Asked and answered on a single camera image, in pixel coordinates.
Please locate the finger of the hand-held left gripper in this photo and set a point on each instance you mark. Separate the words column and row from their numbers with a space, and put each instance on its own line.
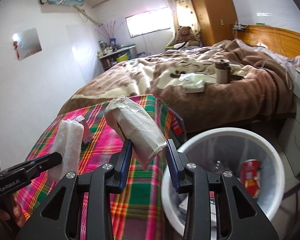
column 45, row 161

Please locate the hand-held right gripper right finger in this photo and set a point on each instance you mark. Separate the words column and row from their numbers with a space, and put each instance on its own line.
column 172, row 167

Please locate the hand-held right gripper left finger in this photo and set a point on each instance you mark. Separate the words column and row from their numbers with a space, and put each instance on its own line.
column 125, row 165

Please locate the white bristle brush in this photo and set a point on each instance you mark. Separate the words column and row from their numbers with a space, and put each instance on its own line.
column 70, row 142

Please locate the beige paper bag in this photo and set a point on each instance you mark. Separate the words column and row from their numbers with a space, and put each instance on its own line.
column 137, row 127

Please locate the white plastic waste bin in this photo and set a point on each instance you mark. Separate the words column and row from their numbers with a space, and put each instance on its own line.
column 240, row 135

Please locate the person's left hand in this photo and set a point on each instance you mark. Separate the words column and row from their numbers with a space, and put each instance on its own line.
column 18, row 212

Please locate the pink green plaid cloth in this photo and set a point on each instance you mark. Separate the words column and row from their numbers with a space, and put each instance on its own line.
column 100, row 140

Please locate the white red small box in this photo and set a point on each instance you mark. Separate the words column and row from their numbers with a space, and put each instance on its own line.
column 183, row 206

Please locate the small red carton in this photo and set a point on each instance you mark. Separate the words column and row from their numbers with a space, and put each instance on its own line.
column 87, row 135

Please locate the small grey printed packet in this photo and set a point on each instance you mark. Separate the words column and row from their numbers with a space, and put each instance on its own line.
column 79, row 118

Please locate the red drink can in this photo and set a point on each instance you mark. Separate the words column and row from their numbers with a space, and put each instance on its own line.
column 250, row 177

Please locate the white tissue packet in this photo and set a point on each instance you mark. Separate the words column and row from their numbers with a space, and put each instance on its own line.
column 193, row 83

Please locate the brown cream patterned blanket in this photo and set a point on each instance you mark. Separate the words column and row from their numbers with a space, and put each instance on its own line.
column 145, row 80

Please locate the brown lidded jar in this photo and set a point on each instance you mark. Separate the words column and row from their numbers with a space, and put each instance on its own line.
column 221, row 73

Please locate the cluttered shelf unit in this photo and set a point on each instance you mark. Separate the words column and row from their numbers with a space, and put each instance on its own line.
column 110, row 57

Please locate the brown teddy bear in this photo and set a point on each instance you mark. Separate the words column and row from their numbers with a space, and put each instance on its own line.
column 185, row 33

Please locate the dried branches in vase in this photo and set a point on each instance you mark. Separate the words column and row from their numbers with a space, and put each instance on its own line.
column 110, row 30

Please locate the white drawer nightstand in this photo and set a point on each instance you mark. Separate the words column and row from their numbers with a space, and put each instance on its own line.
column 297, row 105

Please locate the window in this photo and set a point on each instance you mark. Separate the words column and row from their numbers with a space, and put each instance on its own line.
column 147, row 22

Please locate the blue patterned curtain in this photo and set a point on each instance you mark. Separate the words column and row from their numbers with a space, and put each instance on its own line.
column 177, row 5

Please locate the wooden wardrobe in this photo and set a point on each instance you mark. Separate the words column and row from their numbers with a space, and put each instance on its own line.
column 215, row 10

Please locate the wooden headboard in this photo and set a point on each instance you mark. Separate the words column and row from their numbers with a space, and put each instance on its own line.
column 277, row 37

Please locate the wall poster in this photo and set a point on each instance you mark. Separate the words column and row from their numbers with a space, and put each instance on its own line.
column 27, row 43

